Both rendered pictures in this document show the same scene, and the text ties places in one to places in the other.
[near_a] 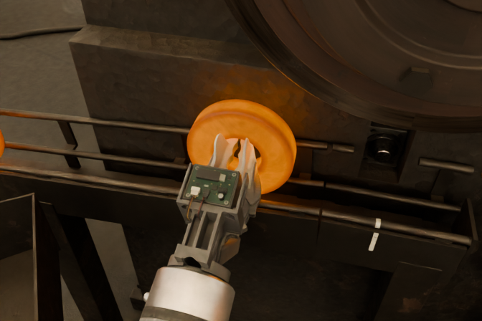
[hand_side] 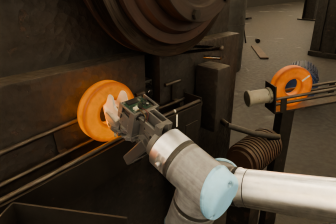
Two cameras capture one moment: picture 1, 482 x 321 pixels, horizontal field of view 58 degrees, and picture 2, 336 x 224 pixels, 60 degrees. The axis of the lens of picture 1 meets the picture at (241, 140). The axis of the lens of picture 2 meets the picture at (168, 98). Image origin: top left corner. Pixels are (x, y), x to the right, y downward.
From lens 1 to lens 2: 0.51 m
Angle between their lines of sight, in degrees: 53
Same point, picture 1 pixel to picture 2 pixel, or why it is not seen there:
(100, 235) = not seen: outside the picture
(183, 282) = (173, 134)
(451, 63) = (200, 6)
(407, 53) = (192, 5)
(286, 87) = (110, 71)
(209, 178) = (134, 101)
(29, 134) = not seen: outside the picture
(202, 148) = (93, 117)
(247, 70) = (91, 69)
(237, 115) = (108, 84)
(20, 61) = not seen: outside the picture
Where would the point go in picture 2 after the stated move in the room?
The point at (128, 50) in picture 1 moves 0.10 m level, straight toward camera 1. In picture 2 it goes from (16, 83) to (59, 87)
